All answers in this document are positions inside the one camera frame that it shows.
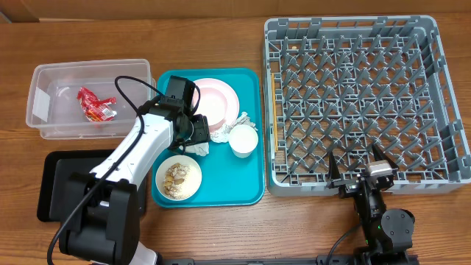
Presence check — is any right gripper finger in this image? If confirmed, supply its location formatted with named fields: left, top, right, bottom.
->
left=372, top=144, right=399, bottom=170
left=328, top=151, right=341, bottom=180

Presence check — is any foil paper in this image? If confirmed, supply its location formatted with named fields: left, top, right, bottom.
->
left=210, top=112, right=256, bottom=144

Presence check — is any red snack wrapper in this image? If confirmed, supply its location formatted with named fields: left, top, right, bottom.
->
left=77, top=87, right=117, bottom=122

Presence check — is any white napkin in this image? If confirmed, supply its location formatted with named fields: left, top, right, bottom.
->
left=185, top=142, right=209, bottom=157

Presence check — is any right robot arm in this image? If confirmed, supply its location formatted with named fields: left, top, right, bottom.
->
left=325, top=144, right=419, bottom=264

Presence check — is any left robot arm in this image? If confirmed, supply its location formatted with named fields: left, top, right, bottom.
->
left=47, top=96, right=210, bottom=264

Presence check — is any grey dishwasher rack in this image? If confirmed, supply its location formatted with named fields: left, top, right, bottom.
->
left=263, top=15, right=470, bottom=197

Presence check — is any pink plate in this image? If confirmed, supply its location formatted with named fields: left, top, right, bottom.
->
left=193, top=78, right=240, bottom=133

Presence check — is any pink bowl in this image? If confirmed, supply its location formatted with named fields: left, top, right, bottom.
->
left=193, top=88, right=227, bottom=126

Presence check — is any white bowl with food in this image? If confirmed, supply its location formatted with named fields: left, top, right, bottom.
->
left=155, top=155, right=202, bottom=202

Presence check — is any white paper cup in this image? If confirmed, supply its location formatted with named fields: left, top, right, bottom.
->
left=229, top=124, right=258, bottom=158

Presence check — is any teal plastic tray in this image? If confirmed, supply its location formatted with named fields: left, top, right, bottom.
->
left=152, top=68, right=265, bottom=208

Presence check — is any wooden chopstick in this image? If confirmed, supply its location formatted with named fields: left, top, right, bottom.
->
left=271, top=73, right=278, bottom=153

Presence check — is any clear plastic bin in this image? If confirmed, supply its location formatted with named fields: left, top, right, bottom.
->
left=26, top=59, right=152, bottom=140

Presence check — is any black plastic tray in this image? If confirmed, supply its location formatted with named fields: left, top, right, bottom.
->
left=36, top=148, right=147, bottom=222

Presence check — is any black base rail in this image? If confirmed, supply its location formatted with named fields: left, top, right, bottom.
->
left=157, top=255, right=419, bottom=265

